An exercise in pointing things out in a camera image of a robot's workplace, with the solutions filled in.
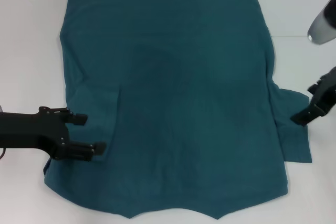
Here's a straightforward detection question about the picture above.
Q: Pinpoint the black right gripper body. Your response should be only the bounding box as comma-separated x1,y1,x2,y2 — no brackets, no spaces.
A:
311,66,336,117

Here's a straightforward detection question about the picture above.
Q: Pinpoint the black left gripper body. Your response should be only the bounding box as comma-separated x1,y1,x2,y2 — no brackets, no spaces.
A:
0,106,70,161

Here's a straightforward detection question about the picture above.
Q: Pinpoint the teal blue t-shirt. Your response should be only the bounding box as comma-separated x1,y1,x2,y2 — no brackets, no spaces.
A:
43,0,313,206

